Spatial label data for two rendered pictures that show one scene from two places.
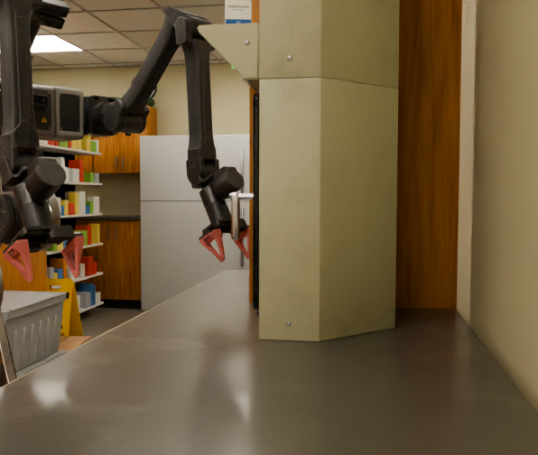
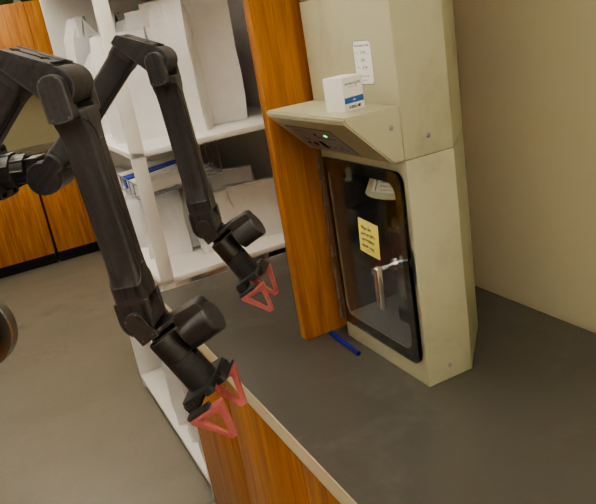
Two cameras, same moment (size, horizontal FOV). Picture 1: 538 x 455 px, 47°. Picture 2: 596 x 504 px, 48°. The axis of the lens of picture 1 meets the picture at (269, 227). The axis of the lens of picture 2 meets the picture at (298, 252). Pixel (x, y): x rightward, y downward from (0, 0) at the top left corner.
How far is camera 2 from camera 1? 1.00 m
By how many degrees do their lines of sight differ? 36
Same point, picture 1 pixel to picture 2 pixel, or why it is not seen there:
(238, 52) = (385, 139)
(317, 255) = (464, 302)
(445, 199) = not seen: hidden behind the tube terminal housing
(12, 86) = (121, 228)
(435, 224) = not seen: hidden behind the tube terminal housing
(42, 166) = (207, 312)
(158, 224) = not seen: outside the picture
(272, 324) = (438, 371)
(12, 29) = (101, 156)
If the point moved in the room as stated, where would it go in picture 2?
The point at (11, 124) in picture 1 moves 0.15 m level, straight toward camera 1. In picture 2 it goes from (133, 273) to (206, 279)
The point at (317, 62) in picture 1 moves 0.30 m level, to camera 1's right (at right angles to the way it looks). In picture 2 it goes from (449, 134) to (547, 102)
